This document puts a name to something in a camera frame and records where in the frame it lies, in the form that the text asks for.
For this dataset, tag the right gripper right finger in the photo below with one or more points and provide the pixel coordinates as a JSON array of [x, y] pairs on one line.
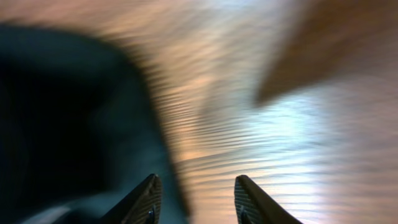
[[255, 206]]

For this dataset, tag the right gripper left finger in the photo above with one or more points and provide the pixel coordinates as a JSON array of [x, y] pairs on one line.
[[141, 206]]

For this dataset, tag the black t-shirt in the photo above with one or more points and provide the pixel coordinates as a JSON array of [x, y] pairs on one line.
[[78, 130]]

